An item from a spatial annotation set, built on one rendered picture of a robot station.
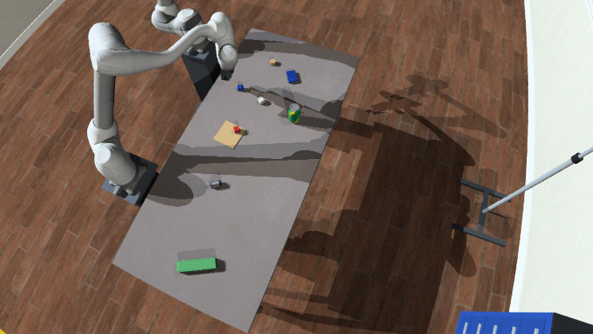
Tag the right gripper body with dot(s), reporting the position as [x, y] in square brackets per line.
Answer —
[226, 73]

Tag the green rectangular box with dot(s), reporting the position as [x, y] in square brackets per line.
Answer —
[197, 265]

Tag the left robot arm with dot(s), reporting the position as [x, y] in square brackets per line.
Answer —
[168, 18]

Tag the green soda can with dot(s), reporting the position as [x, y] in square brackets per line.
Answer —
[294, 113]

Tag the beige flat mat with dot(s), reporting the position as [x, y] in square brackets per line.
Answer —
[227, 136]

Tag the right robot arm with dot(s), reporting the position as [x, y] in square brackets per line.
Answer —
[111, 57]

